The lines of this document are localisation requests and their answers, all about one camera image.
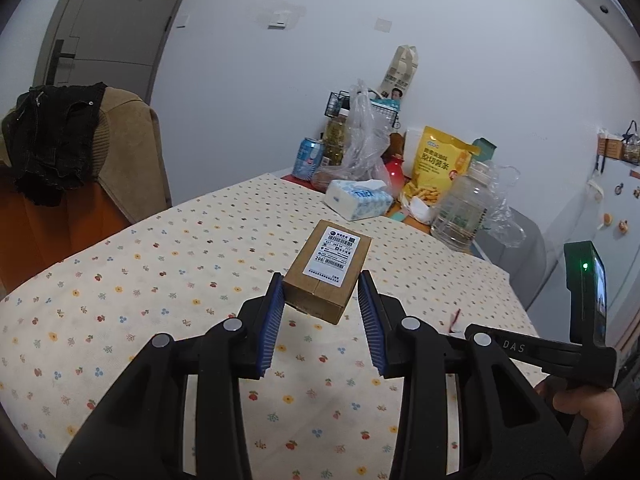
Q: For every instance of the burger fridge magnet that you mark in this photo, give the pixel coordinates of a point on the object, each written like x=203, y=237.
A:
x=607, y=219

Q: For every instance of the jar with yellow contents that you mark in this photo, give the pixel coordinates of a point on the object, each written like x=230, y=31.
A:
x=336, y=137

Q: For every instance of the grey door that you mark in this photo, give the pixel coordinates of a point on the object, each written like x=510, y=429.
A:
x=115, y=25

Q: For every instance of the grey chair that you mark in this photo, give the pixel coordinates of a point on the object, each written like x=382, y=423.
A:
x=520, y=260

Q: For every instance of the red round bottle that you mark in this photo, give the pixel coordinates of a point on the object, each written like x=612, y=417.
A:
x=395, y=177

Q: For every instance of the orange chair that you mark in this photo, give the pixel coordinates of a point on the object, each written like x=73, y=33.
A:
x=50, y=240

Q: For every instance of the clear plastic bottle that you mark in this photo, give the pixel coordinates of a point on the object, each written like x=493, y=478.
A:
x=460, y=210

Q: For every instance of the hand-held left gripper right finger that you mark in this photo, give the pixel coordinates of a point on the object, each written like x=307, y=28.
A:
x=372, y=330

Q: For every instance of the brown figure fridge magnet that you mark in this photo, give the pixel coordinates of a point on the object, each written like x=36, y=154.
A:
x=622, y=225

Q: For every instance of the clear plastic bag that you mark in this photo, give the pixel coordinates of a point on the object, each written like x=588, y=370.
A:
x=360, y=145

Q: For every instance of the crumpled clear plastic wrap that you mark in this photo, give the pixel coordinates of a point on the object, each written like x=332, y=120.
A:
x=505, y=210

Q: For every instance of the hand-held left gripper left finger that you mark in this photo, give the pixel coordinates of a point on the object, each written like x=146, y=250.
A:
x=267, y=330

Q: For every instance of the white fridge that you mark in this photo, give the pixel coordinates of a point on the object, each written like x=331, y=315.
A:
x=620, y=260

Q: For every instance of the blue soda can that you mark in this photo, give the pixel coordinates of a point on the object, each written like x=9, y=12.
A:
x=307, y=160

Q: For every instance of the small torn wrapper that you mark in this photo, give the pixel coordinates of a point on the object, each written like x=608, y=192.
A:
x=457, y=321

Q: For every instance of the green box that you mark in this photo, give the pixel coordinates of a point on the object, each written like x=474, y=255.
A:
x=485, y=147

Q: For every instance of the black denim garment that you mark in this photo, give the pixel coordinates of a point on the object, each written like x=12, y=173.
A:
x=55, y=135

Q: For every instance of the yellow snack bag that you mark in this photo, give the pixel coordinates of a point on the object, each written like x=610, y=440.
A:
x=440, y=165

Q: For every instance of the clear wall hook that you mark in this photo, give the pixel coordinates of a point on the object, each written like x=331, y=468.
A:
x=383, y=25

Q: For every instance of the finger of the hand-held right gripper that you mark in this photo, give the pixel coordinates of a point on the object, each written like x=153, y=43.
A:
x=525, y=350

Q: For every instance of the white paper pack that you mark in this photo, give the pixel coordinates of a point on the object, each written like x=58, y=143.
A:
x=412, y=147

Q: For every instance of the person's right hand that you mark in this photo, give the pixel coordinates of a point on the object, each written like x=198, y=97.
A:
x=590, y=410

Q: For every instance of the small brown cardboard box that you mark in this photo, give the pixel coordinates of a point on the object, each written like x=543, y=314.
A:
x=327, y=270

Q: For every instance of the crumpled white napkin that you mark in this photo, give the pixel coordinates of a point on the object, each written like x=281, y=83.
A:
x=419, y=210

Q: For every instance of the beige paper bag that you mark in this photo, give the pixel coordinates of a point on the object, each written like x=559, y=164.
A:
x=400, y=72

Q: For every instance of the white blue tissue pack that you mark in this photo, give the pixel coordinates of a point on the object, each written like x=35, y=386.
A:
x=357, y=200

